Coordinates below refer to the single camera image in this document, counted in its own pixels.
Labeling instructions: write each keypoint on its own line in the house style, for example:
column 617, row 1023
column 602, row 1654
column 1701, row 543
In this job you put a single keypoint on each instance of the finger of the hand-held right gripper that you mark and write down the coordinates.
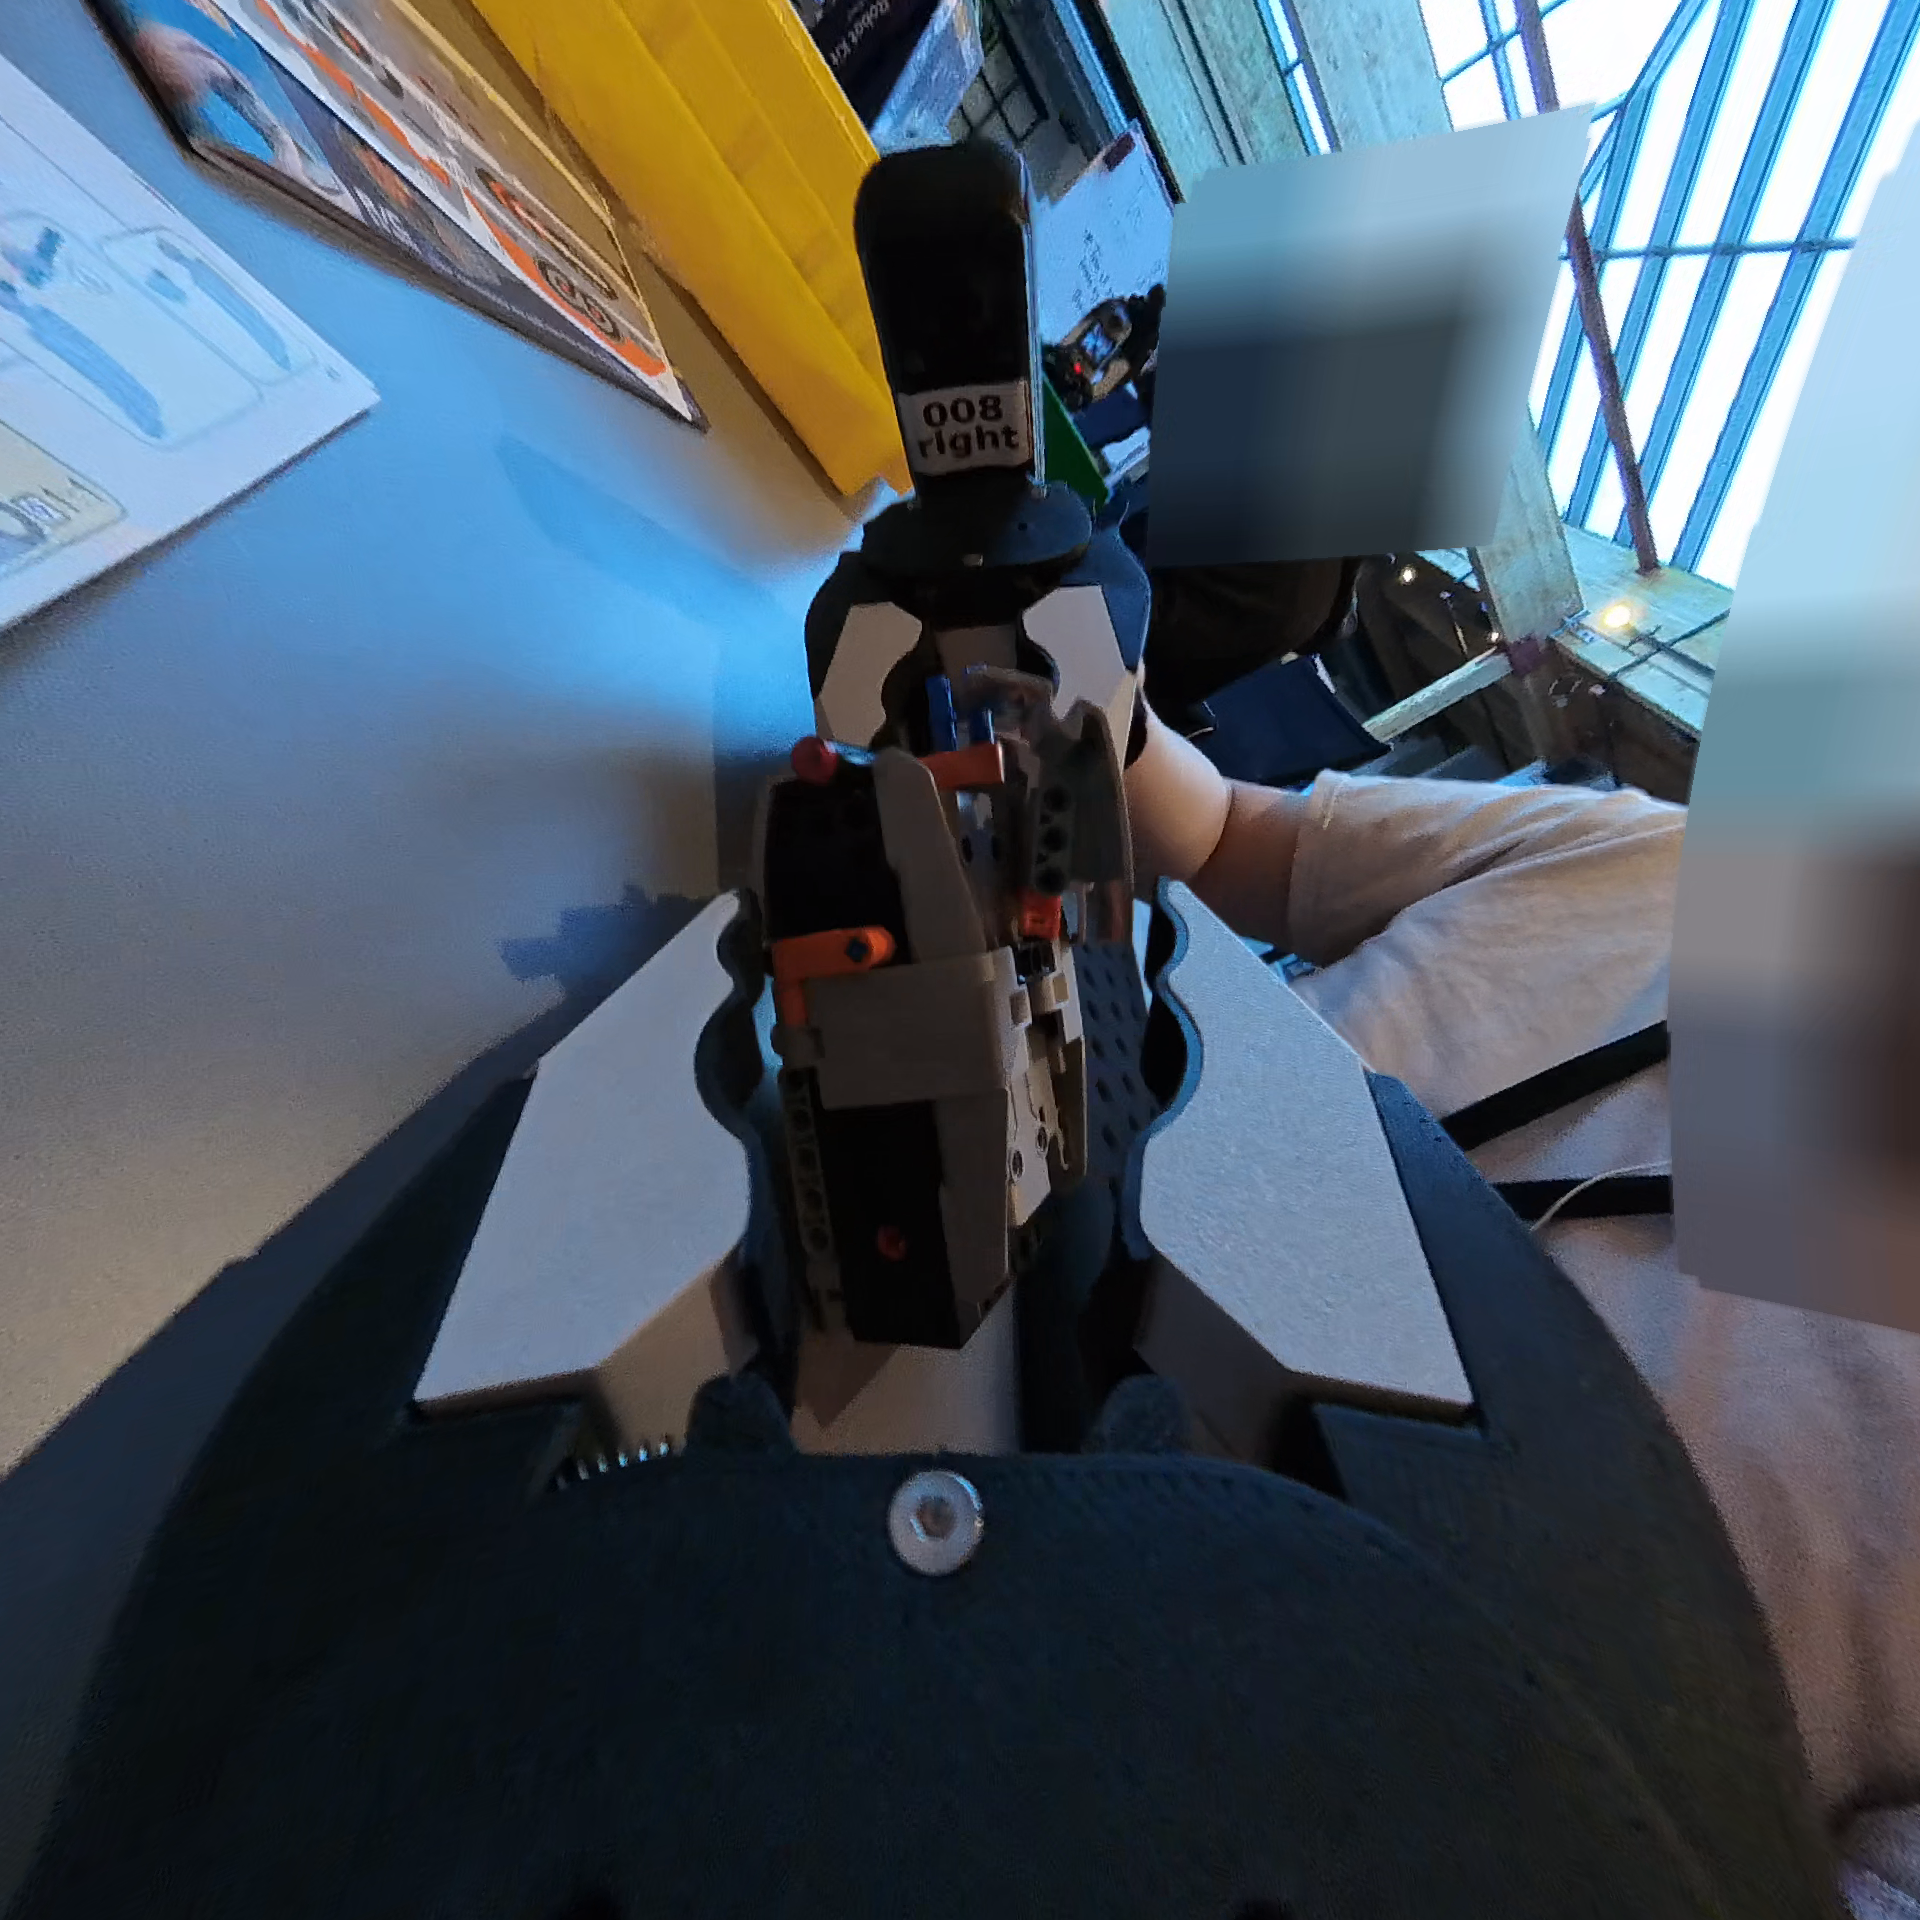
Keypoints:
column 856, row 676
column 1096, row 661

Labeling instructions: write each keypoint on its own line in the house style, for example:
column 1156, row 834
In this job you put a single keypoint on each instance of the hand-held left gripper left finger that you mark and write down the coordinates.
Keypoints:
column 599, row 1202

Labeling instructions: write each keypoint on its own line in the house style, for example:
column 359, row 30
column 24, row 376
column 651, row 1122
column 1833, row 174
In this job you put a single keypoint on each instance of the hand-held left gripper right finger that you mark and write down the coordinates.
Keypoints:
column 1306, row 1214

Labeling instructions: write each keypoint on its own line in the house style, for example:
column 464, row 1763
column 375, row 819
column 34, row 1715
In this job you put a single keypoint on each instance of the grey building block robot model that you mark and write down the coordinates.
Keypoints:
column 901, row 1051

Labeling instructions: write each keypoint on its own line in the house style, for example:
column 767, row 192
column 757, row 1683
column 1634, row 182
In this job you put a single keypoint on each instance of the person's right forearm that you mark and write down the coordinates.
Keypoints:
column 1201, row 811

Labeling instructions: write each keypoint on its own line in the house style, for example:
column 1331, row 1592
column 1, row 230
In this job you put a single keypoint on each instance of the green plastic bin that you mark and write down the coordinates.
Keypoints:
column 1067, row 451

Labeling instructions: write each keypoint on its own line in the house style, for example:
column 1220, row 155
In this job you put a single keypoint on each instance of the yellow plastic bin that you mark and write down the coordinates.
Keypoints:
column 721, row 182

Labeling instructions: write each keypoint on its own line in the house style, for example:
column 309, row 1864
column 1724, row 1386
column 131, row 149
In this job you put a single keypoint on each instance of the dark robot kit box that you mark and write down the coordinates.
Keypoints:
column 885, row 44

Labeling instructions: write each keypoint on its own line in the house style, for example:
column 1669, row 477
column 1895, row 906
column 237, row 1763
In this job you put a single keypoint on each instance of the sticker sheet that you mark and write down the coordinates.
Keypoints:
column 450, row 196

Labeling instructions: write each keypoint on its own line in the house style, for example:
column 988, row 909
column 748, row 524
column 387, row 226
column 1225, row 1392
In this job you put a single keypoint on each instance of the open instruction booklet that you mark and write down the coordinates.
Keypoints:
column 120, row 376

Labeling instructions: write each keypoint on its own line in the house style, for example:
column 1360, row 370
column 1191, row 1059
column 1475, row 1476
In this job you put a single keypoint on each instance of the small blue booklet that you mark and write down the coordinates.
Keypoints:
column 164, row 61

